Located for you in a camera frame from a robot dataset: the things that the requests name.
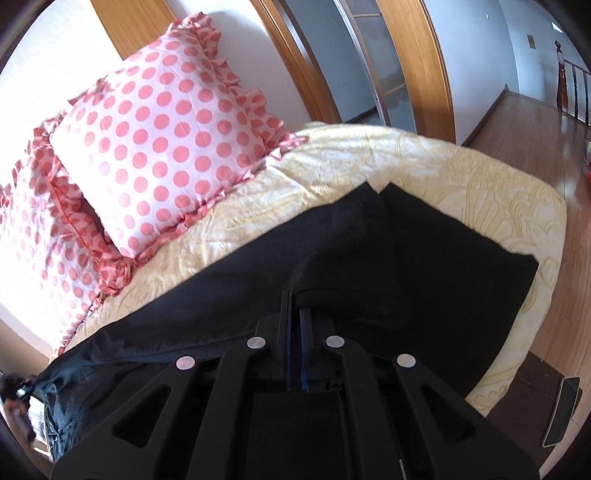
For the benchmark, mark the black pants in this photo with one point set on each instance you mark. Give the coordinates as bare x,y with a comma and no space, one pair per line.
391,273

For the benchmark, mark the wooden door frame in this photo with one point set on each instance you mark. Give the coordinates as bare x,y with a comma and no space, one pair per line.
377,62

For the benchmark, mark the right pink polka-dot pillow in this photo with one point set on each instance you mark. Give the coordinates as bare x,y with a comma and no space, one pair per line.
155,143

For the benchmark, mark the pink polka-dot pillow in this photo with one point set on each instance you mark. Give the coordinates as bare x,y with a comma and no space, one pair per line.
57,266
155,143

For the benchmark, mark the left pink polka-dot pillow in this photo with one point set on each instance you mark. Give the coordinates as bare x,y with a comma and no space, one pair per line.
57,266

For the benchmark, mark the wooden stair railing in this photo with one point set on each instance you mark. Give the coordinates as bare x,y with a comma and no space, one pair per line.
573,88

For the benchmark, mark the black smartphone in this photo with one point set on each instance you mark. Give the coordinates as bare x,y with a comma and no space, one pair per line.
565,405

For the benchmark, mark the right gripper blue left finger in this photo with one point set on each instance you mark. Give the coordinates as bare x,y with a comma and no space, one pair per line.
283,341

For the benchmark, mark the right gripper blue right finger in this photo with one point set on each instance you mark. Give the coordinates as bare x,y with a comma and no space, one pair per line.
307,345

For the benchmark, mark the cream patterned bed quilt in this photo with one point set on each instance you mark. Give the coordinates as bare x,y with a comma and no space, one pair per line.
518,211

